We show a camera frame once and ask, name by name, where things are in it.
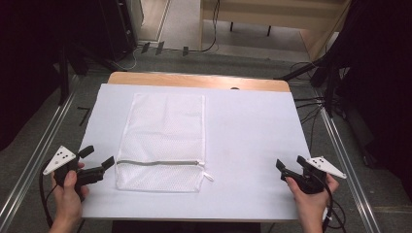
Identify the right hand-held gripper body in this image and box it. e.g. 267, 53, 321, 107
280, 156, 348, 195

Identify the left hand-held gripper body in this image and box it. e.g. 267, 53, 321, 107
42, 145, 106, 195

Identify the person's right hand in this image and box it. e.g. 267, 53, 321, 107
285, 173, 340, 224

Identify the person's left hand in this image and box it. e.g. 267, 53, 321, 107
51, 161, 90, 224

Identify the white table cover sheet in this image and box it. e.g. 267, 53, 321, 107
79, 83, 312, 221

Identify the white mesh laundry bag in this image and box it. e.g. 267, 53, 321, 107
115, 92, 215, 193

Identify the black metal stand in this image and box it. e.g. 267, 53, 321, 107
57, 42, 124, 106
275, 54, 344, 118

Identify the dark curtain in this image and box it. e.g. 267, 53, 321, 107
326, 0, 412, 202
0, 0, 108, 151

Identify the black cabinet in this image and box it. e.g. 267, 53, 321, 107
98, 0, 139, 61

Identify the beige wooden bench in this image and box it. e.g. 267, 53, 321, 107
198, 0, 353, 61

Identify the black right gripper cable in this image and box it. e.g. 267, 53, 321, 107
309, 171, 348, 233

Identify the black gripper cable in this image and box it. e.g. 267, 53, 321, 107
38, 158, 61, 229
309, 171, 348, 233

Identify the aluminium floor rail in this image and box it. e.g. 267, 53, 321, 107
0, 75, 81, 232
317, 96, 382, 233

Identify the white cable plug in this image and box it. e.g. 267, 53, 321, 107
321, 207, 333, 224

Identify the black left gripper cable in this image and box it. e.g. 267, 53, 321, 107
38, 158, 61, 229

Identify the bundle of black floor cables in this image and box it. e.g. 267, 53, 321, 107
292, 95, 326, 153

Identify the white floor cable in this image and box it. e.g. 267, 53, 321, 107
111, 48, 139, 72

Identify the thin black floor cable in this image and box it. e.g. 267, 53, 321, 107
188, 0, 222, 53

